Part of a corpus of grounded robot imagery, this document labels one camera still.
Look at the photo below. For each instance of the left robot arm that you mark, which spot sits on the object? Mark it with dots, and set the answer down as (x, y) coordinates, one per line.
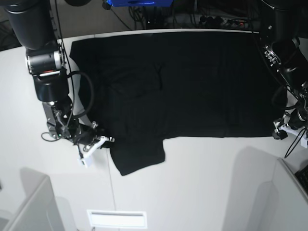
(279, 32)

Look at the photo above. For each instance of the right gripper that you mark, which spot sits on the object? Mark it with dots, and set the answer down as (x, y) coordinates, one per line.
(89, 135)

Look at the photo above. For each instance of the blue box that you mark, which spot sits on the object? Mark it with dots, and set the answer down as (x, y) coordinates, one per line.
(107, 4)

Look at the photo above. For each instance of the white left partition panel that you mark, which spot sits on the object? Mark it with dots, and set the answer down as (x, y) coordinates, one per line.
(41, 210)

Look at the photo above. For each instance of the white partition panel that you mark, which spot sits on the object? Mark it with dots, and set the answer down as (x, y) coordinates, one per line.
(288, 202)
(41, 210)

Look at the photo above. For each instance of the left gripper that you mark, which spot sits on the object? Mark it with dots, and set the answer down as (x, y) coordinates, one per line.
(297, 119)

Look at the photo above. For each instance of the black keyboard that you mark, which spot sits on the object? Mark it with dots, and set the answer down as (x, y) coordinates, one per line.
(302, 176)

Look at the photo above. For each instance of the white right partition panel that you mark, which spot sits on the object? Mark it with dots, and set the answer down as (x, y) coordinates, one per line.
(288, 202)

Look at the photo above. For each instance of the black T-shirt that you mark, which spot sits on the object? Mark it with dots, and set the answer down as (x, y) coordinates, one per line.
(152, 87)

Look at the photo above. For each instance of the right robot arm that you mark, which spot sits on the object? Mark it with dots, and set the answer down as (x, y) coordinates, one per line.
(45, 59)

